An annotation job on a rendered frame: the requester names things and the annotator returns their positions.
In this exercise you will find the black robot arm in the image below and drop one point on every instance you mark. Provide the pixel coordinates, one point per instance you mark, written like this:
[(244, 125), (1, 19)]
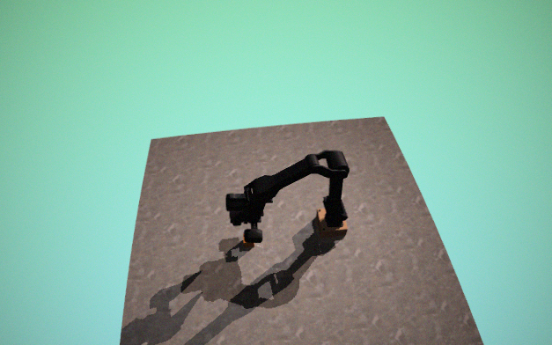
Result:
[(266, 187)]

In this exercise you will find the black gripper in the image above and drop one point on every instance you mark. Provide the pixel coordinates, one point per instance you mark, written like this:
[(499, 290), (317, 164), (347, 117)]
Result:
[(253, 235)]

